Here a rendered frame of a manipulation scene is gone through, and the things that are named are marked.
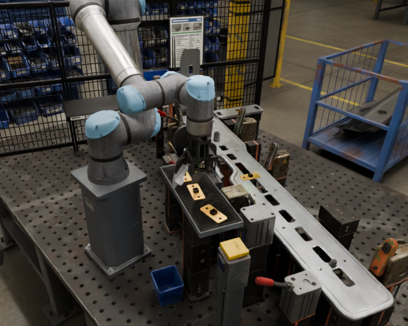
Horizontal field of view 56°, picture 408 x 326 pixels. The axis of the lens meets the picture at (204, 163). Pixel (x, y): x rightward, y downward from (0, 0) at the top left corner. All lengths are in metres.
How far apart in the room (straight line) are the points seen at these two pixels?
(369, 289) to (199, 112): 0.71
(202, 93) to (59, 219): 1.14
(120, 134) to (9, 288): 1.59
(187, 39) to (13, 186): 1.26
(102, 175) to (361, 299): 0.91
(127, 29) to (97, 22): 0.16
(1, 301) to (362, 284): 2.02
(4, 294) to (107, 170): 1.47
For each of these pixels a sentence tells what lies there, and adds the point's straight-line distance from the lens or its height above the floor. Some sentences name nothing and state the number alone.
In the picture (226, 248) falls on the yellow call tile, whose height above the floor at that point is 1.16.
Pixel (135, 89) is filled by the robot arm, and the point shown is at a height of 1.52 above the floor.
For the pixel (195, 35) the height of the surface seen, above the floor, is 1.33.
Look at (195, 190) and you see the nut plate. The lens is 1.22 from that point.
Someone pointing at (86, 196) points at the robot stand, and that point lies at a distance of 1.48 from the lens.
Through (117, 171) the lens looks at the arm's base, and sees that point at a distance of 1.39.
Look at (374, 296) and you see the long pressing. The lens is 1.26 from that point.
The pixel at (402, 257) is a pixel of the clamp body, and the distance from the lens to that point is 1.32.
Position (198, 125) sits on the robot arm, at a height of 1.43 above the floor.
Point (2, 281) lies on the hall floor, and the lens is 2.75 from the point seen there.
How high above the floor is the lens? 1.89
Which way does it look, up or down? 32 degrees down
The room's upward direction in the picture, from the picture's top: 2 degrees clockwise
